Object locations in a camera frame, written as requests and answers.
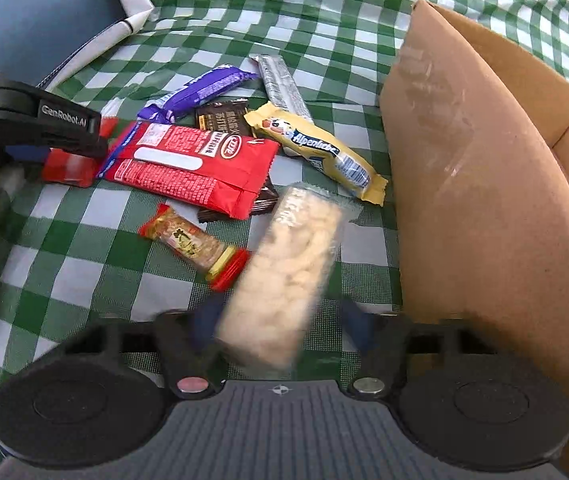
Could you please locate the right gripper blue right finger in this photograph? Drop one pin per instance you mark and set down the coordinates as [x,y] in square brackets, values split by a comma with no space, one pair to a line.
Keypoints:
[381,341]

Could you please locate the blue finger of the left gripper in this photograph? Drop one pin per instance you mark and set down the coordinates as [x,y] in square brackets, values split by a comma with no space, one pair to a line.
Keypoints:
[28,153]

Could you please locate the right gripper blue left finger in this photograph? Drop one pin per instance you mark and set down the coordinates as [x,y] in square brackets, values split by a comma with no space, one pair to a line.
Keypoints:
[188,349]

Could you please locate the small red snack packet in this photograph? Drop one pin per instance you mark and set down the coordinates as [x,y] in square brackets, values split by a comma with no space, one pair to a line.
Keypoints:
[71,169]

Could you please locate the clear pack of white crackers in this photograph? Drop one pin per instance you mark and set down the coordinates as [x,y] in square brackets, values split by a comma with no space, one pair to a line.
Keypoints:
[276,296]

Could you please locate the brown red-ended snack bar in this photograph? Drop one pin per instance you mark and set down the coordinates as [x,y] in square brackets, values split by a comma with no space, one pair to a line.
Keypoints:
[220,263]

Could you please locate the purple Alpenliebe candy bar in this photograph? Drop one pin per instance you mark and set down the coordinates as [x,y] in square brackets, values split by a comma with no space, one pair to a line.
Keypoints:
[194,93]

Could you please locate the dark brown cracker packet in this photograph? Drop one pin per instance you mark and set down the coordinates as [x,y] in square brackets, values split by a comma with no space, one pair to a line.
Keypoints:
[242,160]

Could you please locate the yellow Alpenliebe candy bar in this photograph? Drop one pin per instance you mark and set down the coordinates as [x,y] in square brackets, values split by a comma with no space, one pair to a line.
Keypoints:
[321,149]

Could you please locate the silver snack bar wrapper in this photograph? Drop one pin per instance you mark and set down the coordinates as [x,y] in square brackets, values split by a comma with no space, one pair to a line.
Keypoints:
[280,85]

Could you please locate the navy white pillow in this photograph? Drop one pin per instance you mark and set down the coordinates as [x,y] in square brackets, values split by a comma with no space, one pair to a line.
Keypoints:
[45,42]

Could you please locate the brown cardboard box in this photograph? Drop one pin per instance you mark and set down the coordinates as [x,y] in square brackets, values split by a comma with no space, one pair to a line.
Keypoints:
[478,134]

